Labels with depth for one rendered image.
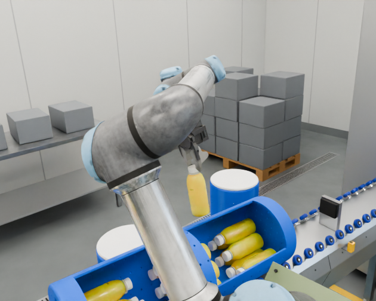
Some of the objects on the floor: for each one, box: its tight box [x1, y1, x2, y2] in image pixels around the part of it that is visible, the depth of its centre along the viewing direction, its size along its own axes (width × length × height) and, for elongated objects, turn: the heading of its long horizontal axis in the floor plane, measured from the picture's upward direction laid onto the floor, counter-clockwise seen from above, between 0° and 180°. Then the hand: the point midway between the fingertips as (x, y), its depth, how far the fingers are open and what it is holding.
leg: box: [363, 251, 376, 301], centre depth 247 cm, size 6×6×63 cm
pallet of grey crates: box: [198, 66, 305, 182], centre depth 491 cm, size 120×80×119 cm
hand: (193, 168), depth 130 cm, fingers closed on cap, 4 cm apart
